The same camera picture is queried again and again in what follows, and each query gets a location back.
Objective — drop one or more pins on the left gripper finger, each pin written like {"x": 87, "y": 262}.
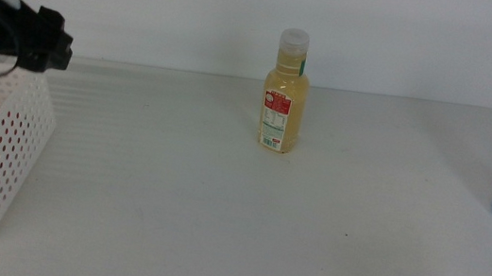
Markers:
{"x": 52, "y": 34}

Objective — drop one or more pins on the yellow juice bottle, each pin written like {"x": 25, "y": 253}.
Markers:
{"x": 290, "y": 110}

